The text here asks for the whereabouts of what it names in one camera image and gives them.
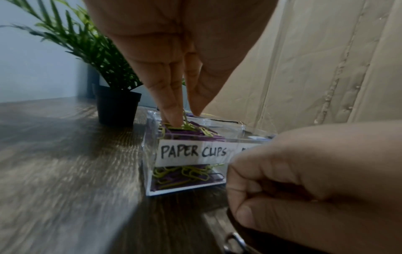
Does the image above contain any bunch of sorted paper clips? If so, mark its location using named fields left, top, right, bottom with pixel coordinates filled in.
left=150, top=114, right=228, bottom=192

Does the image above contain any clear two-compartment plastic box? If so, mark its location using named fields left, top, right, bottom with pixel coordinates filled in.
left=142, top=109, right=278, bottom=197

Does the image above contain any green potted artificial plant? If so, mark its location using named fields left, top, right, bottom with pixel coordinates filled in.
left=0, top=0, right=186, bottom=128

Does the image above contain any person's left hand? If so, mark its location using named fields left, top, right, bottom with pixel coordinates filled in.
left=82, top=0, right=278, bottom=128

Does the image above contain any pile of black binder clips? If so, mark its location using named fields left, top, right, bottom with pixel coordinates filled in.
left=223, top=231, right=251, bottom=254

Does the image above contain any person's right hand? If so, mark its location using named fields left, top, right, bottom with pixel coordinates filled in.
left=226, top=121, right=402, bottom=254

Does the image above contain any large brown cardboard box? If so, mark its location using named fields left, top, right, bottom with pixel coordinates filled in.
left=204, top=0, right=402, bottom=136

